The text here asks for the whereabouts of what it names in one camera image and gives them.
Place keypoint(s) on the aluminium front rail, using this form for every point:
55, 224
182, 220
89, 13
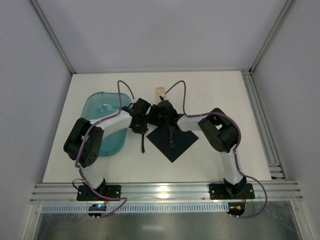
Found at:
169, 192

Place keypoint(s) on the right aluminium frame post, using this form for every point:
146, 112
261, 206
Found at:
276, 27

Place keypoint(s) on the beige cutlery case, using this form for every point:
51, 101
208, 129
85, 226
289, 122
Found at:
159, 91

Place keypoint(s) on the iridescent fork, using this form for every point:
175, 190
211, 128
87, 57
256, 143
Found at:
171, 142

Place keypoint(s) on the teal plastic basin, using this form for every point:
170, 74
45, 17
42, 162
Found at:
102, 104

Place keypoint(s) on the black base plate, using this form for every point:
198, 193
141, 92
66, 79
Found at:
85, 194
217, 191

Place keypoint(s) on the aluminium frame post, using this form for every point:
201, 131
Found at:
276, 27
51, 34

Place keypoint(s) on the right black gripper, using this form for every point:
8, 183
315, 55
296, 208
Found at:
169, 124

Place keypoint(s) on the black paper napkin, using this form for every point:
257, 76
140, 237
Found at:
182, 140

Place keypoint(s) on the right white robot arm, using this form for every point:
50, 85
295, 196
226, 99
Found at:
223, 135

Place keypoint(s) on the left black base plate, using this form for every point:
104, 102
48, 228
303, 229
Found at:
85, 194

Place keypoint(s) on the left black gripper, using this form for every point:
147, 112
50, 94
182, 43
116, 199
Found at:
141, 128

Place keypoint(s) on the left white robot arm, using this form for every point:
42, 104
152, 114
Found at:
83, 144

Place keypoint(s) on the left aluminium frame post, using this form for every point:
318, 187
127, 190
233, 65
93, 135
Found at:
51, 34

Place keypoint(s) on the aluminium rail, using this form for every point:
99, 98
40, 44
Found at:
267, 140
169, 192

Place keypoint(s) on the right side aluminium rail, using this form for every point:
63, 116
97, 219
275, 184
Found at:
267, 140

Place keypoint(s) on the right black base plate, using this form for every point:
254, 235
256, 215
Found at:
217, 191

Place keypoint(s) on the white slotted cable duct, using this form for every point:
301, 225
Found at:
184, 207

